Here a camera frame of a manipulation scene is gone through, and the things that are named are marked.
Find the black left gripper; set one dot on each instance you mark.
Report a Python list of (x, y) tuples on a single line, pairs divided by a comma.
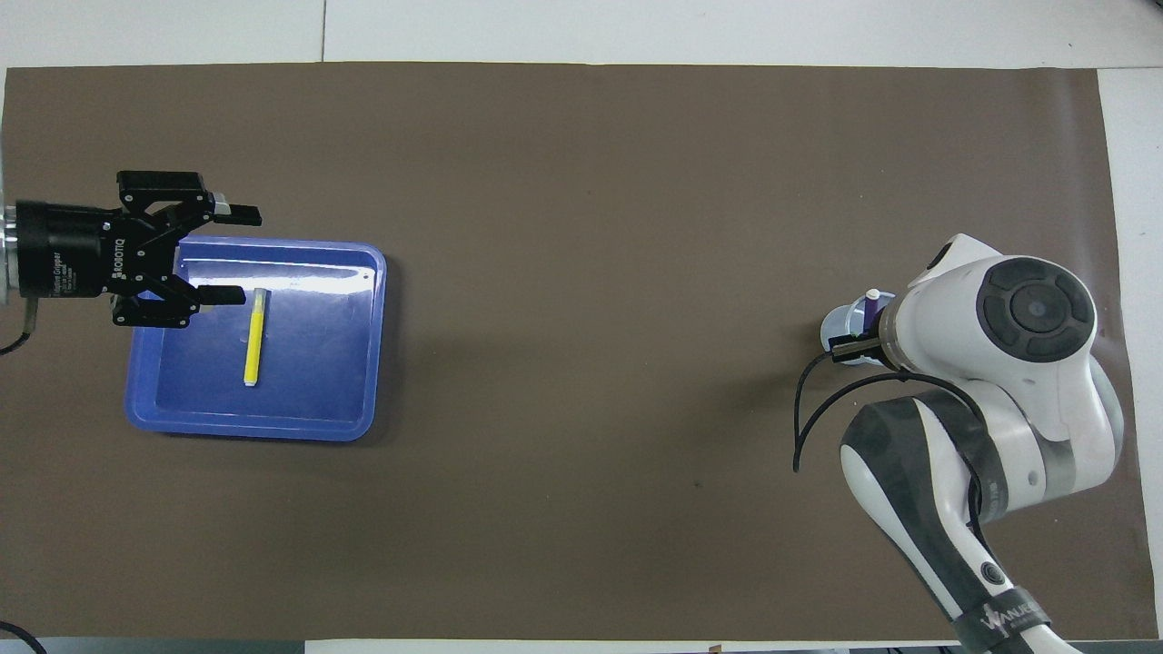
[(73, 250)]

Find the yellow highlighter pen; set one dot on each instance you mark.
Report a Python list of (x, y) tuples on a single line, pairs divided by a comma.
[(255, 345)]

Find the purple highlighter pen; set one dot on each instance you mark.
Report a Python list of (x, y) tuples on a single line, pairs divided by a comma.
[(871, 313)]

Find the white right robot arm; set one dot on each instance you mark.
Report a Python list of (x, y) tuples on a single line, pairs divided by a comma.
[(999, 363)]

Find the blue plastic tray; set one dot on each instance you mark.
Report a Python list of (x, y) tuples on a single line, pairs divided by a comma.
[(309, 381)]

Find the brown table mat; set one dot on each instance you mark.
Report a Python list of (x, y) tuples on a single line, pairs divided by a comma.
[(581, 509)]

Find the translucent mesh pen cup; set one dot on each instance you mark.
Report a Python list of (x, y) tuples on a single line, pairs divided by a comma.
[(836, 327)]

